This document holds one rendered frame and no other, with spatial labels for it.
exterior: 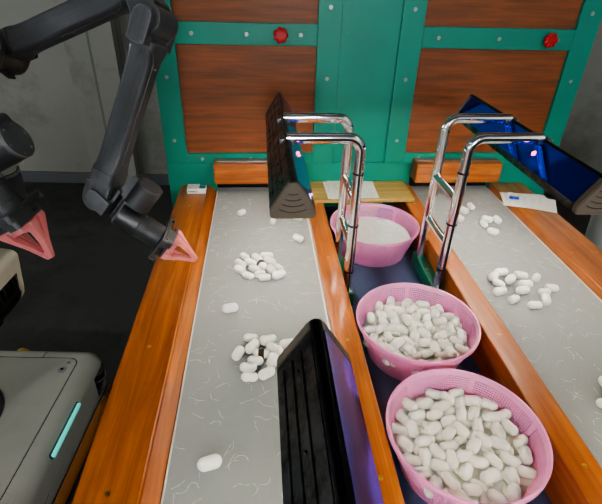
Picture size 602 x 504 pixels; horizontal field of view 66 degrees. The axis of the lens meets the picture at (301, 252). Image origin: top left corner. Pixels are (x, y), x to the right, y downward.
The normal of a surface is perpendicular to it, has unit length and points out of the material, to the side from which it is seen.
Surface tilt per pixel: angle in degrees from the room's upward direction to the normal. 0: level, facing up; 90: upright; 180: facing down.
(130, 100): 74
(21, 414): 0
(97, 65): 90
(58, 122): 90
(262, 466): 0
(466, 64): 90
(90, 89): 90
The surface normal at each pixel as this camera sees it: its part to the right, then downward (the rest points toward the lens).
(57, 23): -0.19, 0.29
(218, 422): 0.03, -0.85
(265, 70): 0.07, 0.53
